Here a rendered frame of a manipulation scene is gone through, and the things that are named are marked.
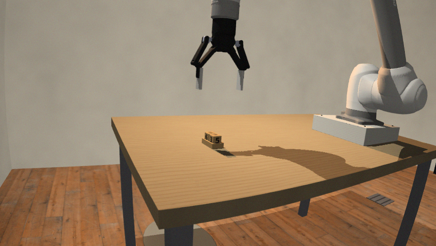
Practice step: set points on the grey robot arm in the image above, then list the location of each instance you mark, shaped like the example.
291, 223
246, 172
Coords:
393, 88

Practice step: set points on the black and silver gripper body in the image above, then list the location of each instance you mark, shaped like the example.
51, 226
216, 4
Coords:
223, 29

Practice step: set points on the orange wooden cube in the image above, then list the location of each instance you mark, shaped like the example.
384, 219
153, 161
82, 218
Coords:
207, 135
215, 138

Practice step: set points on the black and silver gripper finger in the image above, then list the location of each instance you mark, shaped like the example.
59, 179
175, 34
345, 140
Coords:
198, 63
241, 61

